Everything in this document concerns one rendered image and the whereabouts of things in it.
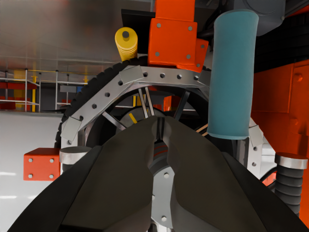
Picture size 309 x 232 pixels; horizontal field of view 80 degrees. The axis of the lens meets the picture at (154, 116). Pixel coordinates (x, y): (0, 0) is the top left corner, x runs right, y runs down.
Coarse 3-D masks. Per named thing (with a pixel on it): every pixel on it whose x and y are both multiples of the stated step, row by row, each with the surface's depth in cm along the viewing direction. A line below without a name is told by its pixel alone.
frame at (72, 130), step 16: (112, 80) 47; (128, 80) 47; (144, 80) 48; (160, 80) 48; (176, 80) 49; (192, 80) 49; (208, 80) 49; (96, 96) 47; (112, 96) 47; (208, 96) 54; (80, 112) 47; (96, 112) 47; (64, 128) 46; (80, 128) 47; (256, 128) 51; (64, 144) 47; (80, 144) 51; (240, 144) 56; (256, 144) 51; (240, 160) 56; (256, 160) 52; (256, 176) 52
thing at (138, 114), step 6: (138, 108) 101; (126, 114) 101; (132, 114) 101; (138, 114) 101; (156, 114) 102; (162, 114) 102; (120, 120) 101; (126, 120) 101; (138, 120) 101; (126, 126) 101
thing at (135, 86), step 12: (120, 96) 56; (180, 96) 78; (192, 96) 65; (204, 96) 58; (108, 108) 62; (144, 108) 59; (180, 108) 60; (204, 108) 68; (96, 120) 56; (204, 120) 79; (84, 132) 55; (96, 132) 68; (204, 132) 61; (84, 144) 56; (96, 144) 73; (216, 144) 73; (228, 144) 63
